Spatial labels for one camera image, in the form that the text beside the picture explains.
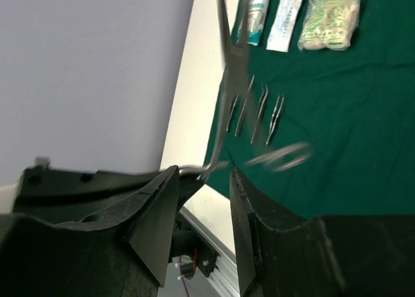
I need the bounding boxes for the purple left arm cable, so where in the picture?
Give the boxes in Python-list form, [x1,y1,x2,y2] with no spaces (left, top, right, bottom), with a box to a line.
[178,274,193,297]

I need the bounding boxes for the curved tip steel tweezers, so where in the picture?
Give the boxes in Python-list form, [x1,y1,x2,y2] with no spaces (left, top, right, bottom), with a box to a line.
[251,84,269,144]

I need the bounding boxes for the white gauze packet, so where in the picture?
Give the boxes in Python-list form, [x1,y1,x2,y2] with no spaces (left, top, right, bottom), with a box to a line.
[242,0,270,46]

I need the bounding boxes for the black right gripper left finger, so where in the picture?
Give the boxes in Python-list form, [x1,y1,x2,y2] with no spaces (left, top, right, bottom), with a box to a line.
[1,166,178,296]

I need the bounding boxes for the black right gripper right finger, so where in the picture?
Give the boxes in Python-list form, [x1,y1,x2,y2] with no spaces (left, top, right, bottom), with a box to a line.
[230,168,414,296]

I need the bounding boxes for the aluminium front frame rail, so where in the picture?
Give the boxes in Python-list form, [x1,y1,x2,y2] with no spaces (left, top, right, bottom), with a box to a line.
[170,208,240,296]

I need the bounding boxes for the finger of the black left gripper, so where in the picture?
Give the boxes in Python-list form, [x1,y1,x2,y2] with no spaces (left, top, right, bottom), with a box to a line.
[12,163,204,219]

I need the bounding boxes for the thin steel forceps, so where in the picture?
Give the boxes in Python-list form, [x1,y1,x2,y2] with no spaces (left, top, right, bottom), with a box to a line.
[226,95,239,132]

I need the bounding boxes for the dark green surgical cloth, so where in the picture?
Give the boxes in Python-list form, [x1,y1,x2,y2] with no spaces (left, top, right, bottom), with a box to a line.
[220,0,414,217]

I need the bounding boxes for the white sachet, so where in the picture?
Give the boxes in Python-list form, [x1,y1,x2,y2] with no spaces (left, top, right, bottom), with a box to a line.
[266,0,303,53]

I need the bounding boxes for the green white gauze bag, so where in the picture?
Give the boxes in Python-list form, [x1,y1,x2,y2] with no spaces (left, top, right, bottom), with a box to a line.
[298,0,361,51]

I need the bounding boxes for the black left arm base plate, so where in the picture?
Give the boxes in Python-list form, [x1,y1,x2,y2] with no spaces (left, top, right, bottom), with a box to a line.
[169,222,218,280]

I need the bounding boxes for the long steel tweezers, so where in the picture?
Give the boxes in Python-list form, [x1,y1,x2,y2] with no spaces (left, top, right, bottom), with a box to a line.
[234,75,255,137]

